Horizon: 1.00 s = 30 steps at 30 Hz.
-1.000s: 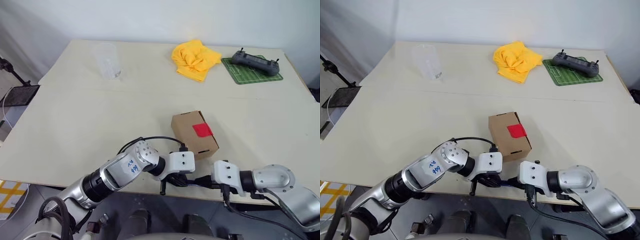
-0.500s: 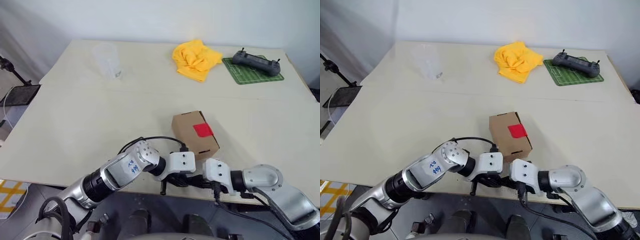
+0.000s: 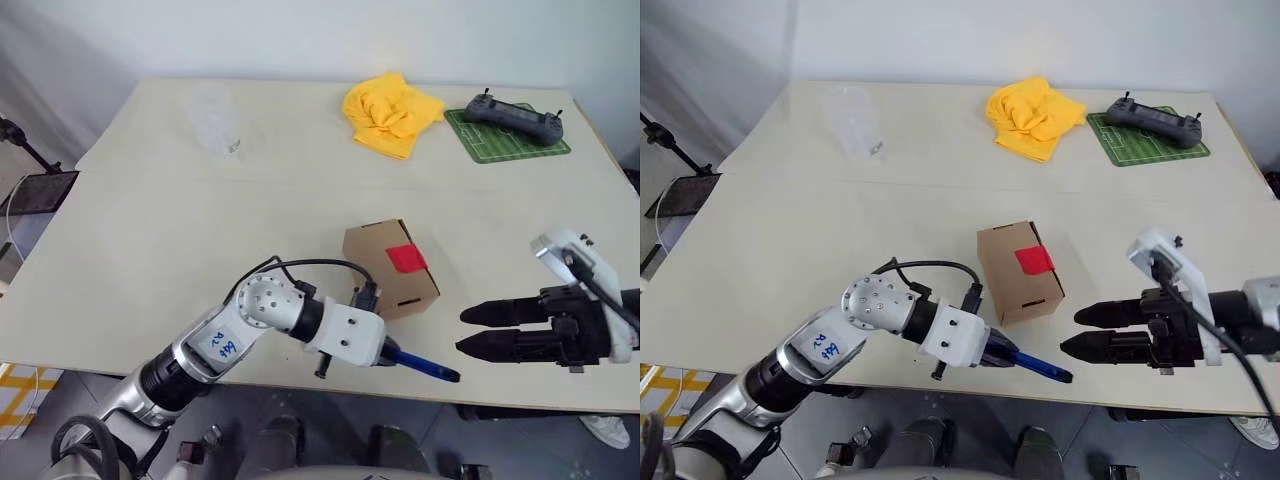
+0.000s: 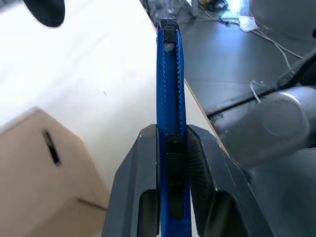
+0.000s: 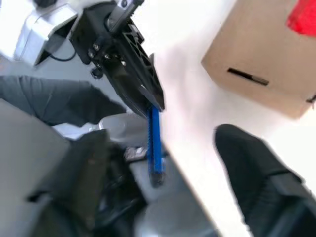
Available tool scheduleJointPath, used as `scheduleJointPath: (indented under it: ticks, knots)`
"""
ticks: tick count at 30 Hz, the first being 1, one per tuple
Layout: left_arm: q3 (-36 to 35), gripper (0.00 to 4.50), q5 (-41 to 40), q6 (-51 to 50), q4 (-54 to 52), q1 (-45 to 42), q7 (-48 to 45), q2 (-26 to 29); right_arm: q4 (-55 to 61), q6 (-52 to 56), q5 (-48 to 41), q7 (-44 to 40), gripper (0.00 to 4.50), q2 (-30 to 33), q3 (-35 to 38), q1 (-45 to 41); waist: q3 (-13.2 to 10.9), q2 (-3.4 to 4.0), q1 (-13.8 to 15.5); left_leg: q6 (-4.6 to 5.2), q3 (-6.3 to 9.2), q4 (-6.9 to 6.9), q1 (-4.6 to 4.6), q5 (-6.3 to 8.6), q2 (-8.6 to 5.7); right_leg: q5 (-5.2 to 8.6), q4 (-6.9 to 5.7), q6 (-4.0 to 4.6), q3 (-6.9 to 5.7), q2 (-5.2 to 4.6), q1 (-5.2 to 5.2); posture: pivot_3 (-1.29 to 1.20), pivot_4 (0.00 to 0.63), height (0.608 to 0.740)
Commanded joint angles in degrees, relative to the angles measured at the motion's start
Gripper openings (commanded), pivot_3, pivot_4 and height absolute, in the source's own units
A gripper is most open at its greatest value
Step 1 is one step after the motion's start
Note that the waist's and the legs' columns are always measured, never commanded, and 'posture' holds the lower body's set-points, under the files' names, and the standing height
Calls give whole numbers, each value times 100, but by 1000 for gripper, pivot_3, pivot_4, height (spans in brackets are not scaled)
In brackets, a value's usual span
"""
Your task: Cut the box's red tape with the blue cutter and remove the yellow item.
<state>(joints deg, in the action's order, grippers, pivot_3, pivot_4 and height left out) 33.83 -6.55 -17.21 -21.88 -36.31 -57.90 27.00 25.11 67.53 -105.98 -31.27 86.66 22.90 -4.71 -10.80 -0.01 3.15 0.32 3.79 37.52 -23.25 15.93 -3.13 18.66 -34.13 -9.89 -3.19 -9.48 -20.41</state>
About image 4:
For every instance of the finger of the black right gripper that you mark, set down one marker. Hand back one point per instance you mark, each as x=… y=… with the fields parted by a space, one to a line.
x=47 y=12

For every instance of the silver robot torso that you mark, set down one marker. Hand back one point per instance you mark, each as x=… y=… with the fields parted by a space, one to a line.
x=271 y=138

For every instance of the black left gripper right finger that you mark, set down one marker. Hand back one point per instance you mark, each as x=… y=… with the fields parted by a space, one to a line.
x=217 y=177

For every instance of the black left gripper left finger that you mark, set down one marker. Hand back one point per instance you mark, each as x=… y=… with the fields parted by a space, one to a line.
x=133 y=168

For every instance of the white power strip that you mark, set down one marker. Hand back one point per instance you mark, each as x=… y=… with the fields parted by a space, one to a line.
x=248 y=24

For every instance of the brown cardboard box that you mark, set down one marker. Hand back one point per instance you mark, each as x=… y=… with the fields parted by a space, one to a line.
x=37 y=185

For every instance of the blue pen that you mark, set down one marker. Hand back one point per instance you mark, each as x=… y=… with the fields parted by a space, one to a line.
x=170 y=98

